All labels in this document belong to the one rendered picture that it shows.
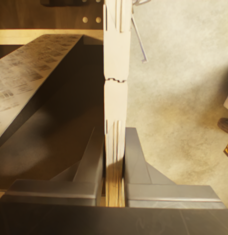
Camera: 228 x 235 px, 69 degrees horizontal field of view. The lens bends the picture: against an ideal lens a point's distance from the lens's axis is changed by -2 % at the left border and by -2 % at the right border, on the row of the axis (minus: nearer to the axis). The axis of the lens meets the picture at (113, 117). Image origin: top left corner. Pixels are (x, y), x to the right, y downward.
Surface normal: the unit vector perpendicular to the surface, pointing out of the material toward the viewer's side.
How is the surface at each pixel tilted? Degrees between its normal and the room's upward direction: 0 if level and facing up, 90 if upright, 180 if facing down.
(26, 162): 90
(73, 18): 0
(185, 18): 0
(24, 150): 90
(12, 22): 0
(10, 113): 80
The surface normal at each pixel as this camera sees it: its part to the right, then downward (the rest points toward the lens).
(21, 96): 0.01, -0.79
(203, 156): -0.03, 0.45
